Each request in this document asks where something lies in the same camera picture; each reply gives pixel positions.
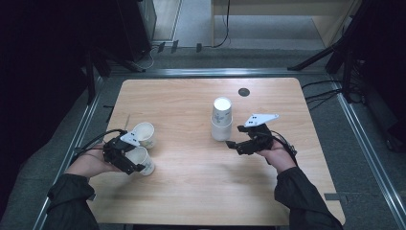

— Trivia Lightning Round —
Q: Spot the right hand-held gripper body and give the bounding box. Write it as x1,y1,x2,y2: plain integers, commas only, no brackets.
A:
243,113,281,155

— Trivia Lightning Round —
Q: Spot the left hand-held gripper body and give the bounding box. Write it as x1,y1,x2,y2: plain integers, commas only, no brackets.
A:
101,130,142,165

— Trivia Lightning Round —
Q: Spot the green-print paper cup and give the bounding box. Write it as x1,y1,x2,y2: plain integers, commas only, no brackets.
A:
132,122,156,150
125,146,156,176

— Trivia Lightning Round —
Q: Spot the stack of white paper cups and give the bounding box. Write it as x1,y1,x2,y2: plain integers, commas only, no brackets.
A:
210,96,234,142

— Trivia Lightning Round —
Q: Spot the person's left hand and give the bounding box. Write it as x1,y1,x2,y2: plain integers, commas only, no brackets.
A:
65,143,122,179

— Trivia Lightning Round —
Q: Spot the person's right hand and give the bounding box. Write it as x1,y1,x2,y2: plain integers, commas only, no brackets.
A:
255,140,298,175

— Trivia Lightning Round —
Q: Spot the grey tape piece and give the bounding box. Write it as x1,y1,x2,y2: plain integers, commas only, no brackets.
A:
324,193,348,202

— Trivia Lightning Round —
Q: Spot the black tripod stand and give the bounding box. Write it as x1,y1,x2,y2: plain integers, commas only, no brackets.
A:
286,0,372,72

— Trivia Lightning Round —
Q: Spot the black computer tower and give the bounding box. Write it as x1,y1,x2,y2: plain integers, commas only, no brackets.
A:
115,0,157,63

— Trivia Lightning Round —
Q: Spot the light wooden cabinet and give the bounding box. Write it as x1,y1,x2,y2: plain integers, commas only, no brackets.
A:
210,0,362,49

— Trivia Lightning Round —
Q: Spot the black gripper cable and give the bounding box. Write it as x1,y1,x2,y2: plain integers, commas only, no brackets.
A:
271,128,300,167
74,128,128,157

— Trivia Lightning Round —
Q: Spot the aluminium floor rail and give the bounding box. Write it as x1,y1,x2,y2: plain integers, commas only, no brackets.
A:
329,76,406,226
108,67,330,79
33,76,105,230

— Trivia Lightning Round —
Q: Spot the black floor cable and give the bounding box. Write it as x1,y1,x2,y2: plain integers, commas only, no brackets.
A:
301,80,343,91
304,89,345,111

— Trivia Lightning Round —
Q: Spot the white cable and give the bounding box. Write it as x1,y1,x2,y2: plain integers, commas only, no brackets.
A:
139,44,161,70

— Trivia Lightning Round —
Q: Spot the black hanging cable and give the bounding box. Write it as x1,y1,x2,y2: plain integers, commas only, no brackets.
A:
212,0,232,49

